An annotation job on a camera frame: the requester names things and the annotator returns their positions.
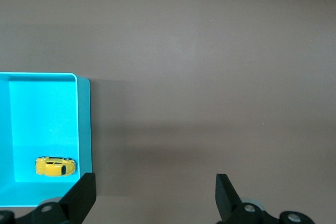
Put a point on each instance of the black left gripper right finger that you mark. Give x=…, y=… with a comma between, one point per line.
x=228, y=197

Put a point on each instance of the turquoise plastic bin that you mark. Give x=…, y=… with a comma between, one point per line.
x=42, y=119

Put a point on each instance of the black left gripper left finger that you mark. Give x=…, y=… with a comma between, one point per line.
x=81, y=195

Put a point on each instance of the yellow beetle toy car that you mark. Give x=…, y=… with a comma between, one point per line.
x=55, y=166

